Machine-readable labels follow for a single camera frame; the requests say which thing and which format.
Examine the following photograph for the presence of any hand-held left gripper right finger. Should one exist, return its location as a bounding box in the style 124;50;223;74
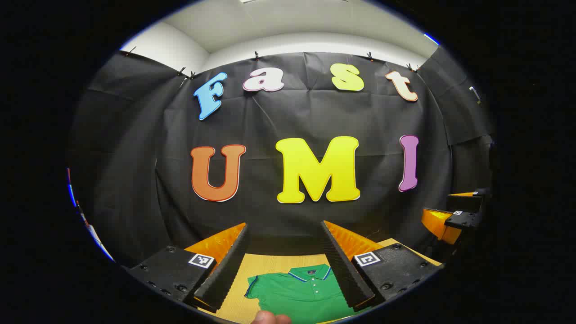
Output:
320;220;444;312

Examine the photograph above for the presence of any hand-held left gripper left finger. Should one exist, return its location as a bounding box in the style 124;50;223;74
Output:
127;222;251;313

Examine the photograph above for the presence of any green T-shirt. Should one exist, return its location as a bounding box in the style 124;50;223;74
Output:
244;264;367;324

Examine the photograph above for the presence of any white blue-edged panel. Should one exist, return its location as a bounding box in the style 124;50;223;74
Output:
67;167;115;261

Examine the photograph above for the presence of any black backdrop cloth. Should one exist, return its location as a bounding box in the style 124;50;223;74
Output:
67;45;495;266

